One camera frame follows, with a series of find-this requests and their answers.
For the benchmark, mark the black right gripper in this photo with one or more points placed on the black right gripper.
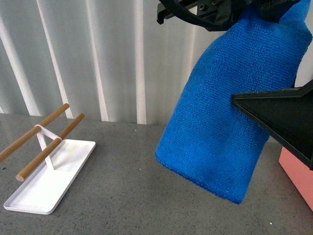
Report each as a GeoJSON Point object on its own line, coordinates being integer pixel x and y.
{"type": "Point", "coordinates": [220, 15]}

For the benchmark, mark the white pleated curtain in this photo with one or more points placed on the white pleated curtain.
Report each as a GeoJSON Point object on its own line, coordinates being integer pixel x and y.
{"type": "Point", "coordinates": [108, 59]}

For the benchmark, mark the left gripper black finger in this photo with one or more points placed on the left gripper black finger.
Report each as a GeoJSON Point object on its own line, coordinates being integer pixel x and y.
{"type": "Point", "coordinates": [287, 115]}

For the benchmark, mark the pink plastic bin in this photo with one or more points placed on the pink plastic bin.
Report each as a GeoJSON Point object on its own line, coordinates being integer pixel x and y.
{"type": "Point", "coordinates": [300, 175]}

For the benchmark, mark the white rack with wooden rods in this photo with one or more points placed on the white rack with wooden rods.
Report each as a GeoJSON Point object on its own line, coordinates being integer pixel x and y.
{"type": "Point", "coordinates": [46, 179]}

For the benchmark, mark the blue microfiber cloth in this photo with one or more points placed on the blue microfiber cloth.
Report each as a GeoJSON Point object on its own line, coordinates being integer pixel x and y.
{"type": "Point", "coordinates": [207, 141]}

